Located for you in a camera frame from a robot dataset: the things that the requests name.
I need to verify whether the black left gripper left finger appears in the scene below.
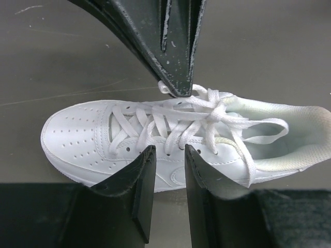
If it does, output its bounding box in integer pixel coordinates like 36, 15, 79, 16
1, 146, 156, 247

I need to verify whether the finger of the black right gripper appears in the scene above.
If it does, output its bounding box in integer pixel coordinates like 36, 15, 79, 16
108, 0, 206, 98
71, 1, 181, 98

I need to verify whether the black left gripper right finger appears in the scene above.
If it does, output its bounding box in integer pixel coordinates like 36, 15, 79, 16
185, 145, 330, 247

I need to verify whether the white sneaker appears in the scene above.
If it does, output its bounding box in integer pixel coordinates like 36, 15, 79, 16
40, 92, 330, 192

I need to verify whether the white shoelace of shoe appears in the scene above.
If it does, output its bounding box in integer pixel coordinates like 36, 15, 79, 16
109, 84, 289, 187

